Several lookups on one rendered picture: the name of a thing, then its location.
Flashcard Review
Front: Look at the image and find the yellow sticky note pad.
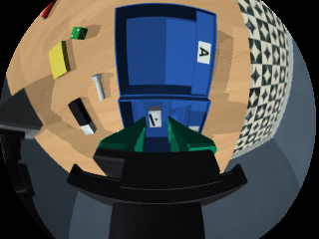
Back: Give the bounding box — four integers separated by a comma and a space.
49, 41, 71, 80

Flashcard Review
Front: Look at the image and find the grey metal bolt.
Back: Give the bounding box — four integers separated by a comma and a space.
92, 73, 105, 101

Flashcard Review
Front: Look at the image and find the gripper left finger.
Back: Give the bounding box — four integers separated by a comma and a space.
97, 117, 147, 152

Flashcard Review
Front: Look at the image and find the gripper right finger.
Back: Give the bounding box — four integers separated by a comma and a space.
167, 117, 217, 154

